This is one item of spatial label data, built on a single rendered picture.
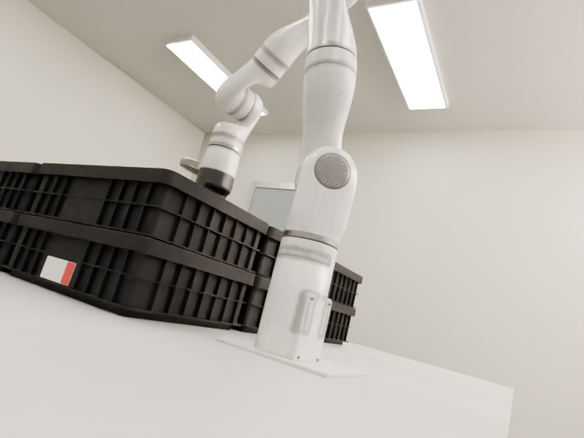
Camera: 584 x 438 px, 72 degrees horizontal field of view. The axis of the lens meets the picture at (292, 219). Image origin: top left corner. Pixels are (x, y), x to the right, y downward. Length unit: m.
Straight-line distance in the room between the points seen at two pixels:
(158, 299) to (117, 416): 0.45
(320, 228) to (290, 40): 0.42
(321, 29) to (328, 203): 0.32
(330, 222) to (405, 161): 3.59
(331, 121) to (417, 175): 3.39
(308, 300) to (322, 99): 0.34
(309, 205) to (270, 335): 0.20
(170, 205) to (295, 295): 0.24
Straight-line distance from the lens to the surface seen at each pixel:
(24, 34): 4.55
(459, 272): 3.74
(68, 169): 0.87
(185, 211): 0.68
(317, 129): 0.72
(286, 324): 0.59
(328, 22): 0.77
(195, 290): 0.72
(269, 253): 0.88
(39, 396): 0.25
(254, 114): 0.89
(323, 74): 0.72
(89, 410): 0.24
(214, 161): 0.82
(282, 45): 0.86
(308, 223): 0.60
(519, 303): 3.68
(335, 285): 1.20
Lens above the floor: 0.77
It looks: 12 degrees up
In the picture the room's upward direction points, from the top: 14 degrees clockwise
